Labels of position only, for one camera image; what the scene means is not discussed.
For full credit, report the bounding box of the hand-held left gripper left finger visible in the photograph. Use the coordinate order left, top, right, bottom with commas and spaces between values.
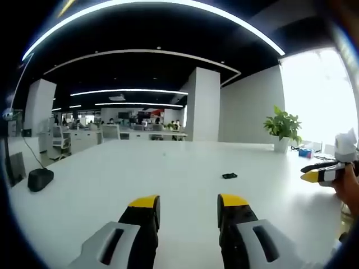
67, 194, 161, 269

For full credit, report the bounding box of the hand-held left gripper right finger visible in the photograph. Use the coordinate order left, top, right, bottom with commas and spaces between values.
217, 193, 306, 269

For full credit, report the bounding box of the person's right hand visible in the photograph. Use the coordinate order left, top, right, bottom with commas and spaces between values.
332, 161, 359, 216

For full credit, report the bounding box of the potted green plant white pot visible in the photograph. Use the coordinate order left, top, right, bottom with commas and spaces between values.
263, 105, 303, 154

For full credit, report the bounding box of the long white office desk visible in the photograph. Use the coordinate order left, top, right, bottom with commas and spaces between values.
120, 131, 188, 141

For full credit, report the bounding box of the white mesh office chair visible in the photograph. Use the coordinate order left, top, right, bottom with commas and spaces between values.
52, 125, 72, 161
101, 124, 121, 141

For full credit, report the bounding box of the black computer mouse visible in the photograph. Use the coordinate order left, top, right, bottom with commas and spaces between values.
27, 168, 54, 193

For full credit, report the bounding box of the grey flat panel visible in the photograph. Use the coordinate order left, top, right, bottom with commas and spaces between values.
10, 151, 27, 185

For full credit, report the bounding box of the long ceiling light strip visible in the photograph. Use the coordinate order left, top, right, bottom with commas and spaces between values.
22, 0, 286, 61

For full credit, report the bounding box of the black stand with device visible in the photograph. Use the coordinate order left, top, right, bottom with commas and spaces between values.
0, 109, 21, 188

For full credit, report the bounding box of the thin black pouch cable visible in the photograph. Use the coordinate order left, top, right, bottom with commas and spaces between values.
21, 135, 46, 170

